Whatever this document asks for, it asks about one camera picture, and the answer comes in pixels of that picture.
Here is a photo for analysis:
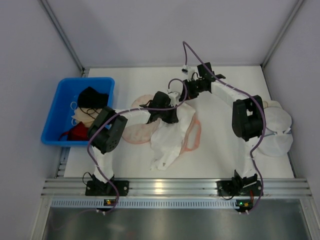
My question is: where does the blue plastic bin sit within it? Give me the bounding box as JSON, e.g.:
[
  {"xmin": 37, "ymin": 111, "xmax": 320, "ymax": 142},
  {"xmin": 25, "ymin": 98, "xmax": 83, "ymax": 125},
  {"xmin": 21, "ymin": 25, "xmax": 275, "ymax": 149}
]
[{"xmin": 41, "ymin": 77, "xmax": 115, "ymax": 147}]

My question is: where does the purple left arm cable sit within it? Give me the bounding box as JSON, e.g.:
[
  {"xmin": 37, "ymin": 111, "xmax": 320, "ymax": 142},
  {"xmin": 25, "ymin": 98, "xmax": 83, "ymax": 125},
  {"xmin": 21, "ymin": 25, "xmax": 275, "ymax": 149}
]
[{"xmin": 86, "ymin": 78, "xmax": 188, "ymax": 213}]

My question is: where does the white bra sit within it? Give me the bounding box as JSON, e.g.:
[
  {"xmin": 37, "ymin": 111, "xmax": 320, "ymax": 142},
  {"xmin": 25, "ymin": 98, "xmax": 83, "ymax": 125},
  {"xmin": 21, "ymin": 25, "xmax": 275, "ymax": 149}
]
[{"xmin": 150, "ymin": 103, "xmax": 196, "ymax": 171}]

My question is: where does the aluminium front rail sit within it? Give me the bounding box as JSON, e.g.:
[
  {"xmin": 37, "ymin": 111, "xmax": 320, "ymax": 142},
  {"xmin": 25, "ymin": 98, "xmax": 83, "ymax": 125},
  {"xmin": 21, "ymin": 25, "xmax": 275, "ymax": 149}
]
[{"xmin": 41, "ymin": 178, "xmax": 312, "ymax": 199}]

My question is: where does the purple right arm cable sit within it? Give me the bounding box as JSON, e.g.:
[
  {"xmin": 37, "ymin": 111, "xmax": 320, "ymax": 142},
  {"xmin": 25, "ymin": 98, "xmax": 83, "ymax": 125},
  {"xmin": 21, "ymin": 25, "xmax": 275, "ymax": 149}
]
[{"xmin": 182, "ymin": 41, "xmax": 266, "ymax": 213}]

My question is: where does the pink mesh laundry bag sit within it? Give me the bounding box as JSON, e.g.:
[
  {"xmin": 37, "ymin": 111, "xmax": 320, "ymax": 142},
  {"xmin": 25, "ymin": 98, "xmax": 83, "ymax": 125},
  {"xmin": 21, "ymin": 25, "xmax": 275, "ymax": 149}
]
[{"xmin": 123, "ymin": 94, "xmax": 202, "ymax": 154}]

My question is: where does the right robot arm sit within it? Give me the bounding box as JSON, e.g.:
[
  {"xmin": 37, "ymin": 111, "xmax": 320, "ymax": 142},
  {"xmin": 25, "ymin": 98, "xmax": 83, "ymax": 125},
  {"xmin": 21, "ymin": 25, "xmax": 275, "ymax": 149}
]
[{"xmin": 181, "ymin": 62, "xmax": 266, "ymax": 186}]

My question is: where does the white blue mesh laundry bag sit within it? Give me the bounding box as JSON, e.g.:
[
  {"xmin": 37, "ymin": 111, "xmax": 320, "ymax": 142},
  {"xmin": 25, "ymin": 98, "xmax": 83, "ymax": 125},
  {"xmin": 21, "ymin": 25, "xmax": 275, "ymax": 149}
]
[{"xmin": 258, "ymin": 107, "xmax": 293, "ymax": 157}]

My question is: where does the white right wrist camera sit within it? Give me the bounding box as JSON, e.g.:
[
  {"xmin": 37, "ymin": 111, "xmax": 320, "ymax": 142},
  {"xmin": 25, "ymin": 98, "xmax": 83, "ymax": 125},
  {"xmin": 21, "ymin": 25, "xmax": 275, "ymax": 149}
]
[{"xmin": 181, "ymin": 65, "xmax": 196, "ymax": 82}]

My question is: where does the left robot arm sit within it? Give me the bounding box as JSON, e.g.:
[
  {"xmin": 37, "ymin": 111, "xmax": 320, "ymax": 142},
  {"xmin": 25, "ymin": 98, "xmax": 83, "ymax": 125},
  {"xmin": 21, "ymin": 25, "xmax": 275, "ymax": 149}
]
[{"xmin": 87, "ymin": 91, "xmax": 181, "ymax": 185}]

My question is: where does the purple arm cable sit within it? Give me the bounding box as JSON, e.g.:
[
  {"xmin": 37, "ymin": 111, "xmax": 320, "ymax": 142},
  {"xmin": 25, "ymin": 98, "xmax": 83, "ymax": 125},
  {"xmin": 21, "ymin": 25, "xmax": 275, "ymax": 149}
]
[
  {"xmin": 182, "ymin": 41, "xmax": 266, "ymax": 213},
  {"xmin": 86, "ymin": 78, "xmax": 188, "ymax": 213}
]

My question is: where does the white slotted cable duct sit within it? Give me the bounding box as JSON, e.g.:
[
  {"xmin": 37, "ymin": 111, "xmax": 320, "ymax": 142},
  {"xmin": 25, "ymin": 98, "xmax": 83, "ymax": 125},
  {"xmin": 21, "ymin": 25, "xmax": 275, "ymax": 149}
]
[{"xmin": 51, "ymin": 198, "xmax": 250, "ymax": 209}]

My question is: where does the red bra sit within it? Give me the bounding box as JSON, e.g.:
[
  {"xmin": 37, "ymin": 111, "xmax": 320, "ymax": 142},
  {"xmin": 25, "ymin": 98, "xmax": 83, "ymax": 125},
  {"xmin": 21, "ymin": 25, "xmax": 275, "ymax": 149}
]
[{"xmin": 58, "ymin": 122, "xmax": 89, "ymax": 142}]

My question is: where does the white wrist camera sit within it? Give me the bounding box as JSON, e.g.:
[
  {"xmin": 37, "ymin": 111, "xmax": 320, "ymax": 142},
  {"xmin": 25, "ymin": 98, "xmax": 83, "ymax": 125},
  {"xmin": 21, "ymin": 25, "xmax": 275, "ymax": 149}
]
[
  {"xmin": 168, "ymin": 91, "xmax": 181, "ymax": 106},
  {"xmin": 181, "ymin": 65, "xmax": 196, "ymax": 82}
]

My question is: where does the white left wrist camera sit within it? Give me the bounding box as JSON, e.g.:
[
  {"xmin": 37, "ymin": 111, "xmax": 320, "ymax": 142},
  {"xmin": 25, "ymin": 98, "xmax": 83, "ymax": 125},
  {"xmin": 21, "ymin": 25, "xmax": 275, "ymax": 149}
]
[{"xmin": 168, "ymin": 91, "xmax": 181, "ymax": 106}]

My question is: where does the black bra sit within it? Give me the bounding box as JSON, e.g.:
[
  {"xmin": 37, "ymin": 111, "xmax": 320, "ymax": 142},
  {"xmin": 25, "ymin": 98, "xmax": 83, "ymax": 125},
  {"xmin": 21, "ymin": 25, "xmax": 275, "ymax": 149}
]
[{"xmin": 77, "ymin": 86, "xmax": 109, "ymax": 109}]

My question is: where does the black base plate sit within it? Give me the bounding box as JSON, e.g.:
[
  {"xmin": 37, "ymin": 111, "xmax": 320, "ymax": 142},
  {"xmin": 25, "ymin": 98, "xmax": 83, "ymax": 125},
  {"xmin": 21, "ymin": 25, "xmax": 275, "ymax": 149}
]
[
  {"xmin": 216, "ymin": 180, "xmax": 262, "ymax": 199},
  {"xmin": 85, "ymin": 179, "xmax": 130, "ymax": 197}
]

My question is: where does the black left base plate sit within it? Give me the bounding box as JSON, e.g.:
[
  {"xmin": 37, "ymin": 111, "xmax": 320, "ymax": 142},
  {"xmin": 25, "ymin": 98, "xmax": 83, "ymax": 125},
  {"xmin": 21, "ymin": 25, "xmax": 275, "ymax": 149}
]
[{"xmin": 85, "ymin": 179, "xmax": 130, "ymax": 197}]

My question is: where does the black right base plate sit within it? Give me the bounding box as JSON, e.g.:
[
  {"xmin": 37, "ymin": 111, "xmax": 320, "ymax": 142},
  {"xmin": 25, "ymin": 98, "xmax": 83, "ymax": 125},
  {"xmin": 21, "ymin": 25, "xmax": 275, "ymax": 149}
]
[{"xmin": 216, "ymin": 180, "xmax": 262, "ymax": 199}]

